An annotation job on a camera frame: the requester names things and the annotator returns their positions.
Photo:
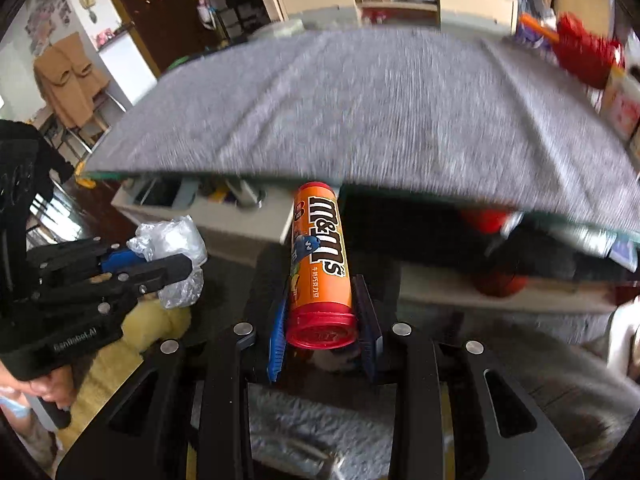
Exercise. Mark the light blue cloth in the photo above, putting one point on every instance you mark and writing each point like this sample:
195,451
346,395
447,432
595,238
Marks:
15,406

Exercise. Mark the white cloth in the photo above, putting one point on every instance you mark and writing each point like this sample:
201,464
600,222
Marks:
625,340

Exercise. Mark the white bottle orange label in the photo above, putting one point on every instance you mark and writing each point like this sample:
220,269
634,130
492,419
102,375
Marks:
620,105

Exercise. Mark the orange candy tube red cap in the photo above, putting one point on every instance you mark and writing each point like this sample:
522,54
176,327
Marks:
320,260

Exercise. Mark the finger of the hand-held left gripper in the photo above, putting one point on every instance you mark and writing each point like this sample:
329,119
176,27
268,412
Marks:
120,259
150,272

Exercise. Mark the grey fluffy rug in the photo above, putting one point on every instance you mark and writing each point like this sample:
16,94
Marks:
320,435

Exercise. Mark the chrome table leg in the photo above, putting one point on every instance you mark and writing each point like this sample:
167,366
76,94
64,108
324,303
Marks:
247,195

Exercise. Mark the grey table mat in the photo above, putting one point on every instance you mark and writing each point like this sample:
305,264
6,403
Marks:
350,125

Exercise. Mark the yellow cushion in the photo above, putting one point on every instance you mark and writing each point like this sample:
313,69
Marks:
145,332

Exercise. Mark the clear plastic wrap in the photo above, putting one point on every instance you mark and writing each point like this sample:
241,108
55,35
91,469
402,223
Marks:
170,235

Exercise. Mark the person's left hand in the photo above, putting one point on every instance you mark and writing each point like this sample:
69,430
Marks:
47,392

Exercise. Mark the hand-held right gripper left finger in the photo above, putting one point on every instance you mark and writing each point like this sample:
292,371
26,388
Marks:
277,342

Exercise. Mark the orange stick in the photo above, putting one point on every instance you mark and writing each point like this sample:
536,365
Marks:
537,27

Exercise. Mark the red bag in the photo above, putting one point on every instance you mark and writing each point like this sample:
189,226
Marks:
487,221

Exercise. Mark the silver packet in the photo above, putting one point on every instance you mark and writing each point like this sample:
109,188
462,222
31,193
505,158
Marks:
585,240

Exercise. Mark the black flat device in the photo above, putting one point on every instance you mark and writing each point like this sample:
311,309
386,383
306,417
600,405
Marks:
155,192

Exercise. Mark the wall poster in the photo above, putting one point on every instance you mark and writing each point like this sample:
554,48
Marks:
45,15

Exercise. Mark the dark red ball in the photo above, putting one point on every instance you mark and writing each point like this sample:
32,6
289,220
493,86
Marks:
500,281

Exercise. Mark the brown coat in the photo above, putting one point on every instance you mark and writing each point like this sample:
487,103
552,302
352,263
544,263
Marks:
70,80

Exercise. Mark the crumpled grey tissue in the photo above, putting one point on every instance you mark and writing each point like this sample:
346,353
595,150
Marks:
331,360

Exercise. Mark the coffee table with white shelf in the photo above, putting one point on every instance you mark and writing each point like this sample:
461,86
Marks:
215,227

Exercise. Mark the white cabinet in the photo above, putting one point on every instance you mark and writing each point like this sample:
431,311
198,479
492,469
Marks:
400,2

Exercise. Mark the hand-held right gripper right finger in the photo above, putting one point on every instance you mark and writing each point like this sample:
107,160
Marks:
369,330

